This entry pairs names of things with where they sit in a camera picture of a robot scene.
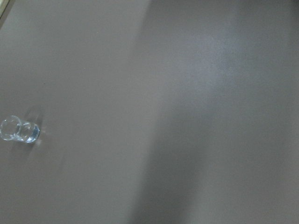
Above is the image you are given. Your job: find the clear glass shaker cup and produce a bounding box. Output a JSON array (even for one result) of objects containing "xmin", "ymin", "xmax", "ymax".
[{"xmin": 0, "ymin": 116, "xmax": 40, "ymax": 144}]

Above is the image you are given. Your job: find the bamboo cutting board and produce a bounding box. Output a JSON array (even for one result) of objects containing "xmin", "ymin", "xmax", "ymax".
[{"xmin": 0, "ymin": 0, "xmax": 13, "ymax": 21}]

